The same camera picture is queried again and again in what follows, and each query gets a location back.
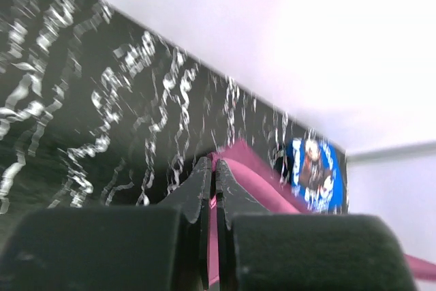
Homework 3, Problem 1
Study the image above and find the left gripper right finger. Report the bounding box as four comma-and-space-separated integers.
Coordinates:
215, 159, 269, 290

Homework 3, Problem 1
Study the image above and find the magenta cloth napkin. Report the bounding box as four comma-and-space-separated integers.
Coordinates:
206, 139, 436, 288

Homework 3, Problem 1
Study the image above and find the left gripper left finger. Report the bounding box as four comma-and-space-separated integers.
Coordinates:
160, 157, 212, 290

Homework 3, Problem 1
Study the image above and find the blue printed cloth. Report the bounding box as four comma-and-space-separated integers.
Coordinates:
277, 131, 345, 214

